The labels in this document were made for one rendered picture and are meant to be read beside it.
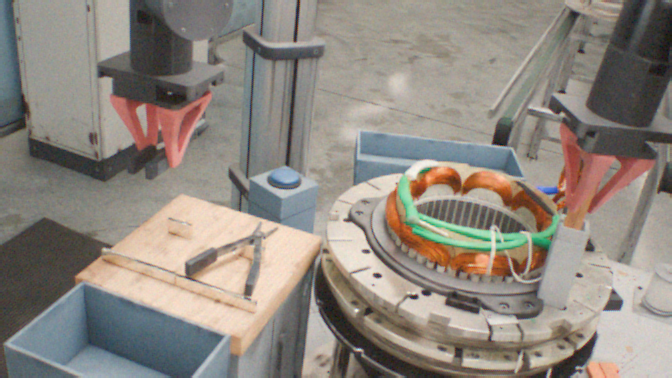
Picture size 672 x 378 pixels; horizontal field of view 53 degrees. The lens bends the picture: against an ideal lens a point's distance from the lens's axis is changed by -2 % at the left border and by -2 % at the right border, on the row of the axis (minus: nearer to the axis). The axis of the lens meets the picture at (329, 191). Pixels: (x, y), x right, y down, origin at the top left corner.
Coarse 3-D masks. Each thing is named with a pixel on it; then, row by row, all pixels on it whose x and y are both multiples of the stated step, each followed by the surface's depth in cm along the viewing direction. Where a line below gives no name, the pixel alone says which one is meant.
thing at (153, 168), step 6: (162, 156) 66; (150, 162) 65; (156, 162) 65; (162, 162) 66; (168, 162) 67; (150, 168) 64; (156, 168) 65; (162, 168) 66; (168, 168) 67; (150, 174) 64; (156, 174) 65; (150, 180) 65
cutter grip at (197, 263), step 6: (204, 252) 70; (210, 252) 70; (216, 252) 70; (192, 258) 68; (198, 258) 69; (204, 258) 69; (210, 258) 70; (216, 258) 71; (186, 264) 68; (192, 264) 68; (198, 264) 69; (204, 264) 70; (210, 264) 70; (186, 270) 68; (192, 270) 68; (198, 270) 69
